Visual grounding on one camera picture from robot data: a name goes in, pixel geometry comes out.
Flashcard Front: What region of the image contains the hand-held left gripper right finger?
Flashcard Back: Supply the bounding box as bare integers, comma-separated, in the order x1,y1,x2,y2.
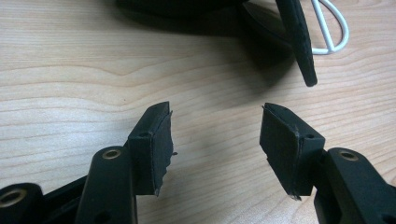
259,102,326,201

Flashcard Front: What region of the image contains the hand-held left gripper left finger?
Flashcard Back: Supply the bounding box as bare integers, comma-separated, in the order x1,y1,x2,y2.
126,101,175,198

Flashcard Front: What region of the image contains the white wire loop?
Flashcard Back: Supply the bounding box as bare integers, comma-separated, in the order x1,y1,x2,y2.
310,0,350,56

